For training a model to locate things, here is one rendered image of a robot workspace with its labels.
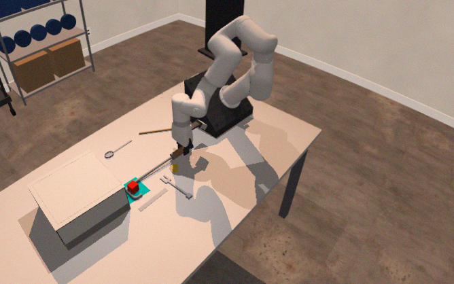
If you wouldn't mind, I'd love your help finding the grey wrench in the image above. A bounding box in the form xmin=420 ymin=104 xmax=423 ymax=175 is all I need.
xmin=160 ymin=175 xmax=192 ymax=199

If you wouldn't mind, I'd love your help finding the grey metal spoon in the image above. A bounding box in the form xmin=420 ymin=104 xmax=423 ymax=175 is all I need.
xmin=105 ymin=140 xmax=132 ymax=158

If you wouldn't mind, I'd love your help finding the grey flat bar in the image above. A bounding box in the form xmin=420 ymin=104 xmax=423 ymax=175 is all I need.
xmin=138 ymin=188 xmax=168 ymax=212

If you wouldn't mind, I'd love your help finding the teal square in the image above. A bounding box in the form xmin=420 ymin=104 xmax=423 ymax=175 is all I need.
xmin=123 ymin=177 xmax=150 ymax=204

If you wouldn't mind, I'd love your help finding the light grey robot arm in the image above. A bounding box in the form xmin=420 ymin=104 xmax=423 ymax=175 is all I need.
xmin=171 ymin=16 xmax=278 ymax=128

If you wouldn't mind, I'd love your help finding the red block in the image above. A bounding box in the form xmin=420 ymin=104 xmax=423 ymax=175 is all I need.
xmin=127 ymin=180 xmax=139 ymax=194

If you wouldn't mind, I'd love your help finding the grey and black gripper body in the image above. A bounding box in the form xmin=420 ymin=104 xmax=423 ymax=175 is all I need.
xmin=171 ymin=121 xmax=193 ymax=147

